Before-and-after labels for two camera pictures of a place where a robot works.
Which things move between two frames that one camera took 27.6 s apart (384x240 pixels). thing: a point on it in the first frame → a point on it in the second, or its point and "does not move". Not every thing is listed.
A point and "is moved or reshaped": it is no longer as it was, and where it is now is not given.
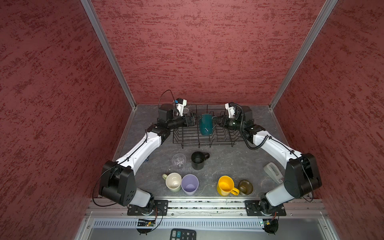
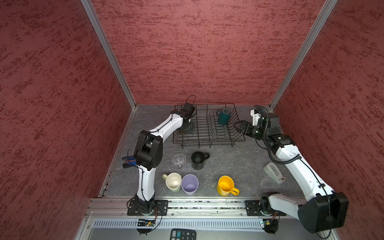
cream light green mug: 173,181 does not move
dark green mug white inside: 206,123 is moved or reshaped
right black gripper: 224,122 → 248,126
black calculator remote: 180,234 does not move
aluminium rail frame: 213,218 does not move
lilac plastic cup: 190,184 does not move
